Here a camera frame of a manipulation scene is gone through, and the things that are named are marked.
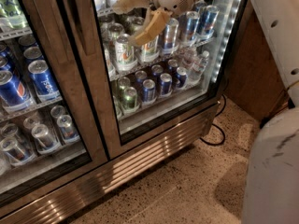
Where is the stainless fridge base grille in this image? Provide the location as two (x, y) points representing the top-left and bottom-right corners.
(0, 104), (219, 224)

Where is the clear water bottle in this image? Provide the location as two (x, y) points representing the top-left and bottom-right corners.
(188, 50), (210, 84)

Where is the left blue pepsi can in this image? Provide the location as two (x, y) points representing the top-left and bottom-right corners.
(0, 70), (34, 114)

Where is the blue can lower shelf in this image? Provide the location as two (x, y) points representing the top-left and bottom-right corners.
(142, 79), (156, 105)

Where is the front blue pepsi can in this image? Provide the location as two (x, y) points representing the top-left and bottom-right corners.
(28, 60), (60, 102)

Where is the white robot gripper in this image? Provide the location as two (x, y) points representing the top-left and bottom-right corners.
(112, 0), (194, 47)

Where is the silver can bottom left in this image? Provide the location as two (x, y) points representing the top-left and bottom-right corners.
(31, 124), (61, 154)

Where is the blue pepsi can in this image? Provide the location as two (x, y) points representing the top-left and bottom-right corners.
(28, 60), (60, 102)
(0, 70), (34, 114)

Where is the green can lower shelf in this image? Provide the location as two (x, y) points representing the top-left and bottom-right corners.
(121, 87), (139, 114)

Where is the front 7up can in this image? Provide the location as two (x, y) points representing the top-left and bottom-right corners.
(115, 34), (137, 72)

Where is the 7up can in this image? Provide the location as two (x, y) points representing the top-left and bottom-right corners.
(139, 37), (158, 63)
(115, 34), (137, 72)

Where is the fridge glass door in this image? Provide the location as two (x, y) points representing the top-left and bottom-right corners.
(0, 0), (107, 222)
(54, 0), (255, 161)

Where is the silver blue energy can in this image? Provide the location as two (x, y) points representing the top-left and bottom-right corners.
(159, 18), (178, 54)

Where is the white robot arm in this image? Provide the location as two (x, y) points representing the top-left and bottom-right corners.
(240, 0), (299, 224)

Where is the black power cable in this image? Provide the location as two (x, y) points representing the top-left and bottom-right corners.
(199, 81), (228, 147)

